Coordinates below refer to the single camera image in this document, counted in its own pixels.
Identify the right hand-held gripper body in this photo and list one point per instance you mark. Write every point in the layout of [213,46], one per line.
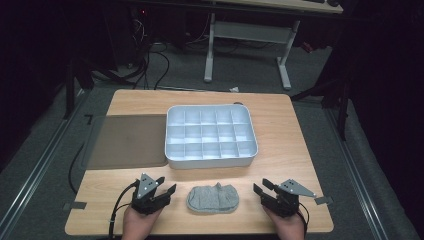
[283,201]

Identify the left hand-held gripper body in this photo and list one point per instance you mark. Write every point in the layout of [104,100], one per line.
[146,200]

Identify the grey sock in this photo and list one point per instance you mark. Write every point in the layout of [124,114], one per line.
[211,200]

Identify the person's left hand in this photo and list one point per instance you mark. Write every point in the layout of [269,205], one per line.
[138,225]

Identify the person's right hand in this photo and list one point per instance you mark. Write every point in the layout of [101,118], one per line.
[290,228]

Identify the grey tape piece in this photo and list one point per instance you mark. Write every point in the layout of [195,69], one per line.
[76,205]
[323,200]

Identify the translucent grey box lid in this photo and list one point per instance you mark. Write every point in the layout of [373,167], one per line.
[128,141]

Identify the white compartment storage box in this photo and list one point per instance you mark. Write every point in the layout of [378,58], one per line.
[210,135]

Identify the white paper scrap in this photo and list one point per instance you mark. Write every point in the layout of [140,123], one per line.
[234,89]

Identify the black metal stand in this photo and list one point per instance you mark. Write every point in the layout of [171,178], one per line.
[69,90]
[342,113]

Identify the small red object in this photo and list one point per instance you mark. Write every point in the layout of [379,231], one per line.
[307,47]

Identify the dark computer tower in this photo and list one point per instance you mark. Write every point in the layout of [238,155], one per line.
[133,33]

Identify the light wooden desk top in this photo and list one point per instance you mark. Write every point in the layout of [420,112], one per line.
[283,5]

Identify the metal floor rail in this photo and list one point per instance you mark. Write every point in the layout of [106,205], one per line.
[40,166]
[356,173]

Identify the white metal desk frame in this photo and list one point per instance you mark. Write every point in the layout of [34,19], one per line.
[250,32]

